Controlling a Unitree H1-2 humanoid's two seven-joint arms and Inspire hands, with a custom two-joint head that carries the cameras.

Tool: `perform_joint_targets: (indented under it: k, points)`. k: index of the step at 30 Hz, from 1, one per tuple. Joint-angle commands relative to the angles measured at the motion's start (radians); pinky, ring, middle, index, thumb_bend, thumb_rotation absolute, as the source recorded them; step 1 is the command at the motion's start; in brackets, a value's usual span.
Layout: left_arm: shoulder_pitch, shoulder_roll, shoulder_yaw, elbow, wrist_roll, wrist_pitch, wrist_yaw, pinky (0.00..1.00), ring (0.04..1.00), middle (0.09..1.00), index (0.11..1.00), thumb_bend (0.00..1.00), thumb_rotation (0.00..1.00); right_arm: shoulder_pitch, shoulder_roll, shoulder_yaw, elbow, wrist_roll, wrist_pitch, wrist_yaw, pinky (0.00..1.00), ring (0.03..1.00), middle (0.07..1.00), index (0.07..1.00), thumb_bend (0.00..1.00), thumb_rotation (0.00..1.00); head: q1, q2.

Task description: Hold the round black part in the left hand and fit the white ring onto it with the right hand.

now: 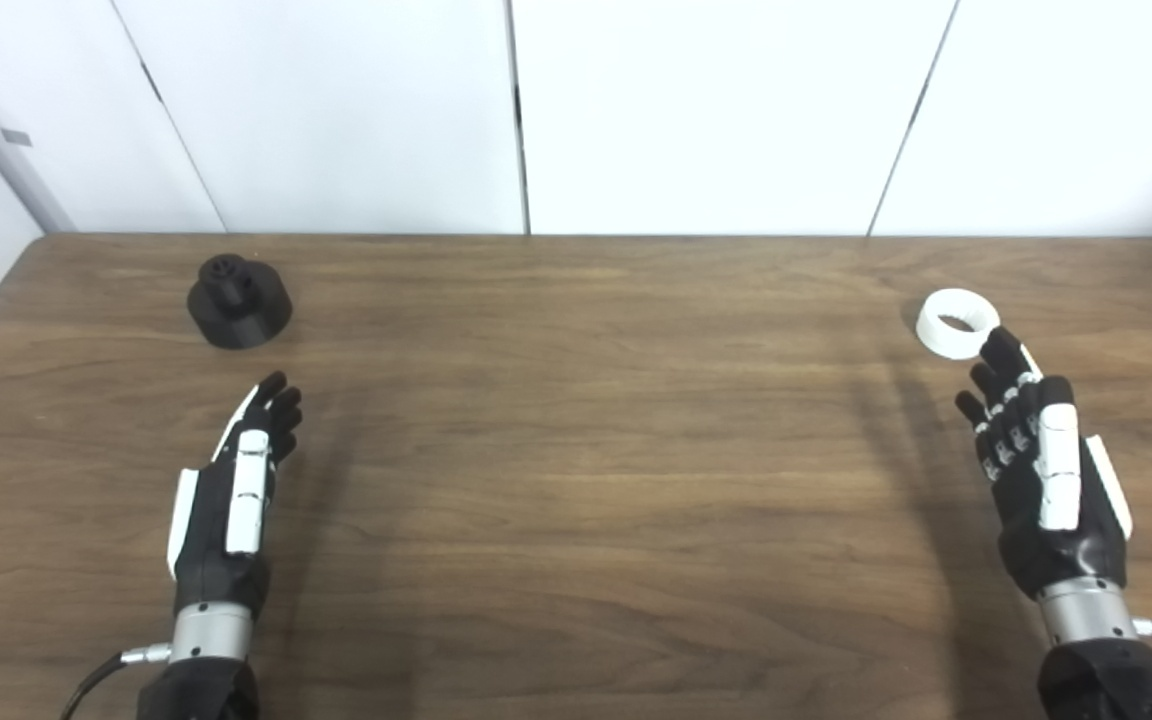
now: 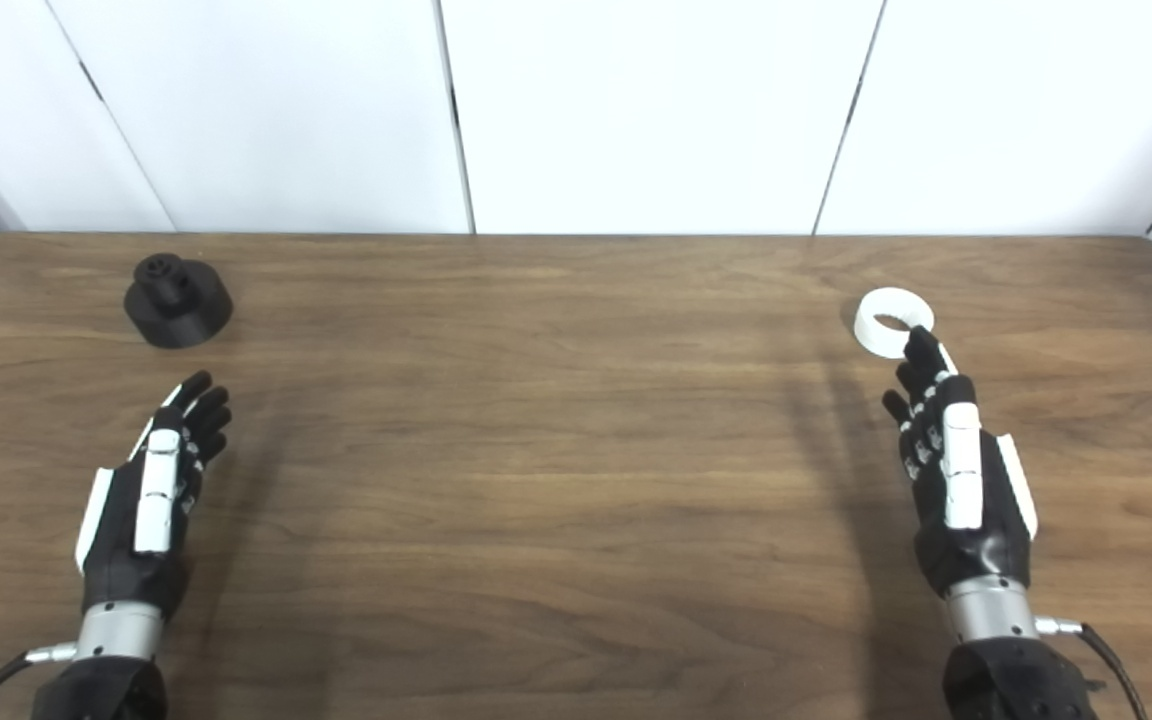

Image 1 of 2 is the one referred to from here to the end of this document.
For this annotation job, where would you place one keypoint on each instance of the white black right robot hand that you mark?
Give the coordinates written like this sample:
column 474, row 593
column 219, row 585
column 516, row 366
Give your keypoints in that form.
column 1086, row 550

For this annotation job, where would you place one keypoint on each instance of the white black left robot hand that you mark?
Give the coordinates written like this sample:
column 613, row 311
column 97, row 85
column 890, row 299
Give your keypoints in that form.
column 198, row 560

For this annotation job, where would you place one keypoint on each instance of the round black stepped part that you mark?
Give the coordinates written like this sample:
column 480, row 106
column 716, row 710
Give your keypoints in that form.
column 241, row 320

